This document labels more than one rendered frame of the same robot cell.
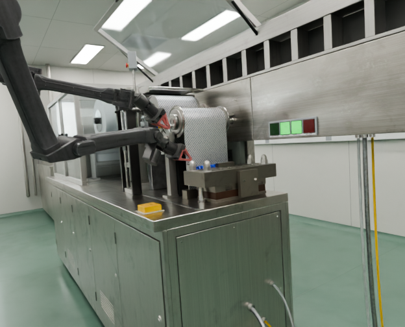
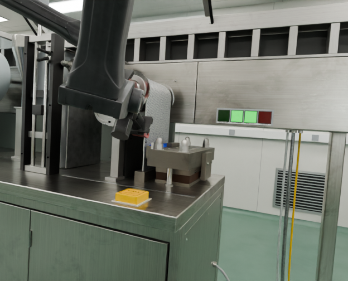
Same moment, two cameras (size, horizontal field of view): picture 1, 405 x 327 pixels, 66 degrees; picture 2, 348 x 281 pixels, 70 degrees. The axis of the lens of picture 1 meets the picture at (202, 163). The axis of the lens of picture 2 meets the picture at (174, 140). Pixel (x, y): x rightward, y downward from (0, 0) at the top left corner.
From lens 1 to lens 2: 0.77 m
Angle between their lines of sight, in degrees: 35
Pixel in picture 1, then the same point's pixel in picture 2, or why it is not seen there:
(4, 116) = not seen: outside the picture
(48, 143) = (121, 76)
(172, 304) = not seen: outside the picture
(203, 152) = (155, 129)
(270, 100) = (222, 88)
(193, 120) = (153, 92)
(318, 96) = (277, 93)
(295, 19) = (260, 20)
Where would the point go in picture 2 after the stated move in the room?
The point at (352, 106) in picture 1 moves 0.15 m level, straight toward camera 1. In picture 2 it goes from (310, 106) to (339, 103)
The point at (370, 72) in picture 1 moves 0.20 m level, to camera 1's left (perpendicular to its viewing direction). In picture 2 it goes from (330, 82) to (305, 73)
